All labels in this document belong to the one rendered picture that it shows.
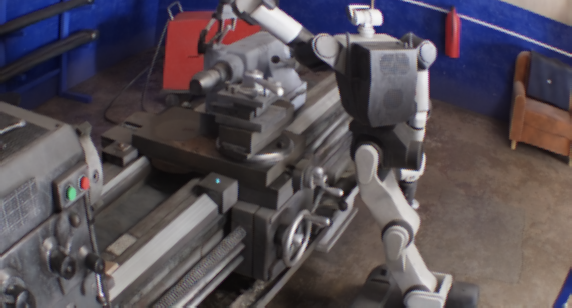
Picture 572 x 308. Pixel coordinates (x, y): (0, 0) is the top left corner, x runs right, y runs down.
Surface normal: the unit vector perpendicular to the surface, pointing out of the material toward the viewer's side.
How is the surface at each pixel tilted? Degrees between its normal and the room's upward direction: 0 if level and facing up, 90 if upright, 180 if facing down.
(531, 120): 90
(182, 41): 90
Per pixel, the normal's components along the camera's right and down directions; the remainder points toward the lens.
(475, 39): -0.40, 0.36
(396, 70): 0.34, 0.34
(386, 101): 0.33, 0.57
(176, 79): -0.07, 0.41
